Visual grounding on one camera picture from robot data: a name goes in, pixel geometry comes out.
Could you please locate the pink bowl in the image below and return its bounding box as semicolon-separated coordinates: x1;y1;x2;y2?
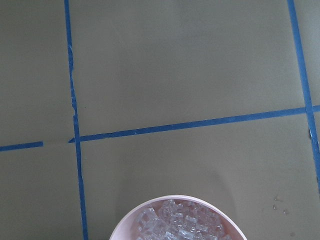
110;195;247;240

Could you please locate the pile of clear ice cubes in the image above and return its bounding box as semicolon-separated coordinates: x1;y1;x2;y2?
135;199;232;240

